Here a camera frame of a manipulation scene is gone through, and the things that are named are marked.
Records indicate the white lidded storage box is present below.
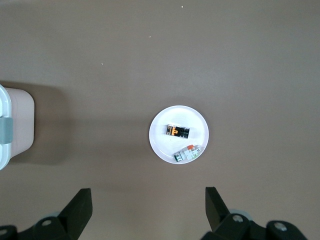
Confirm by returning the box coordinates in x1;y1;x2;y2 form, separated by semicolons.
0;83;35;171

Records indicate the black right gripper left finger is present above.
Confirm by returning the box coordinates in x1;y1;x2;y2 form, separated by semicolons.
0;188;94;240

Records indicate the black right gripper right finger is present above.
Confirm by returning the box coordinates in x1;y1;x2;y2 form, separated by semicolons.
201;186;308;240

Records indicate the round pink plate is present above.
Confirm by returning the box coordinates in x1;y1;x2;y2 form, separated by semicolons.
149;105;210;165

